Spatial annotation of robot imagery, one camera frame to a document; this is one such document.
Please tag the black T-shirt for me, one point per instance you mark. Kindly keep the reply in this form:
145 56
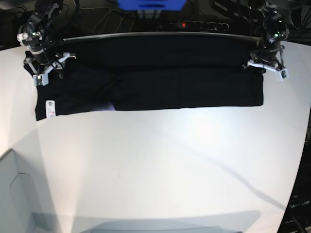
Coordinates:
152 72

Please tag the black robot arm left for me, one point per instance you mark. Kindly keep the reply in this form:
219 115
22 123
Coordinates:
273 30

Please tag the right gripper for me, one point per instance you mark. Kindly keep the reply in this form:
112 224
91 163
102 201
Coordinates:
38 62

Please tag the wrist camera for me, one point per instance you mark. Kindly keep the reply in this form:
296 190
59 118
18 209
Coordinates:
283 74
41 79

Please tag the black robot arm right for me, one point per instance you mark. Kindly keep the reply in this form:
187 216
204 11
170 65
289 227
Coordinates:
34 37

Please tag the black power strip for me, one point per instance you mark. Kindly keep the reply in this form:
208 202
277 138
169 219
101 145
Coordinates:
195 26

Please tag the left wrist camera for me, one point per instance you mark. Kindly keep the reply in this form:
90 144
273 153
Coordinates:
283 74

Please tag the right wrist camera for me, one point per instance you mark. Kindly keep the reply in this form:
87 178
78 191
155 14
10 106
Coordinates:
41 79

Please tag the blue box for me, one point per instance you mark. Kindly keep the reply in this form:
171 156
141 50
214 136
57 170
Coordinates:
172 5

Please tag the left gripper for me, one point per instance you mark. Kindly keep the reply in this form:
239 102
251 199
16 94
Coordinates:
269 57

